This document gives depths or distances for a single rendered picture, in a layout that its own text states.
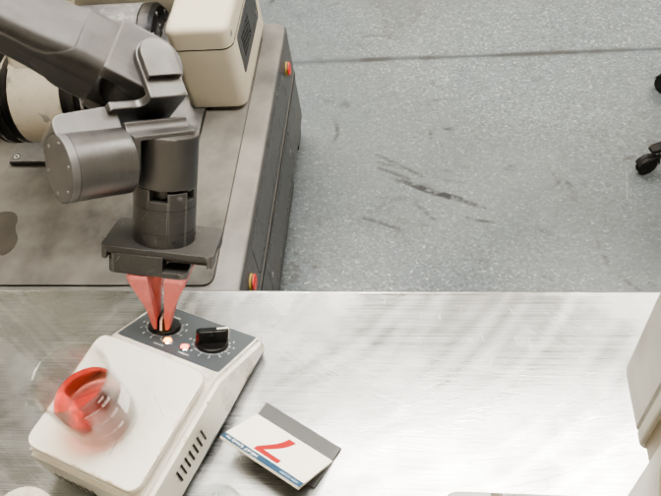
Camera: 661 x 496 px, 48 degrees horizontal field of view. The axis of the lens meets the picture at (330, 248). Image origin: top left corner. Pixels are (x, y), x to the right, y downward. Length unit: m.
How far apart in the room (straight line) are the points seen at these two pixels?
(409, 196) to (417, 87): 0.41
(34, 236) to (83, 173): 0.92
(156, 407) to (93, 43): 0.32
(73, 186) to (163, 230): 0.10
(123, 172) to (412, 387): 0.34
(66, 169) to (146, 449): 0.24
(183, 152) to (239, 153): 0.88
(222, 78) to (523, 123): 0.87
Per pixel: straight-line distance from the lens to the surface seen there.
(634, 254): 1.82
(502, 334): 0.78
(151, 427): 0.67
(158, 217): 0.67
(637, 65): 2.29
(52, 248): 1.50
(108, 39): 0.68
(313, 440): 0.73
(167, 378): 0.69
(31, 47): 0.68
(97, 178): 0.62
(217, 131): 1.58
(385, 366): 0.76
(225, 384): 0.71
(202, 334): 0.73
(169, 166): 0.65
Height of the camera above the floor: 1.42
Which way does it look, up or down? 52 degrees down
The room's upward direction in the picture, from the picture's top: 10 degrees counter-clockwise
